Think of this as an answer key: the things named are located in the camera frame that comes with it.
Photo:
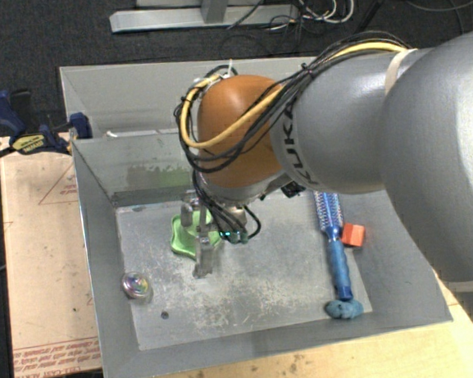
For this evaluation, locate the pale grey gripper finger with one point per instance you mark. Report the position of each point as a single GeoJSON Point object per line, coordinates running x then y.
{"type": "Point", "coordinates": [186, 215]}
{"type": "Point", "coordinates": [203, 259]}

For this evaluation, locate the grey metal bin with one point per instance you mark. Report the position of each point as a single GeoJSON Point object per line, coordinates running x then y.
{"type": "Point", "coordinates": [270, 296]}

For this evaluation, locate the blue hairbrush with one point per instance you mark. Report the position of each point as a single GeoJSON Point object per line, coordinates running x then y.
{"type": "Point", "coordinates": [338, 257]}

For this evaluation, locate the orange-red block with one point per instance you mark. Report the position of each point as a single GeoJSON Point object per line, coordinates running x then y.
{"type": "Point", "coordinates": [353, 234]}

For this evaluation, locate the blue-grey soft lump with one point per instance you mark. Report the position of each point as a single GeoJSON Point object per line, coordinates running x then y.
{"type": "Point", "coordinates": [344, 309]}

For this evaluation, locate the brown cardboard board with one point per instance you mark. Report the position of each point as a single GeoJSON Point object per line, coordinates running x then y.
{"type": "Point", "coordinates": [45, 262]}

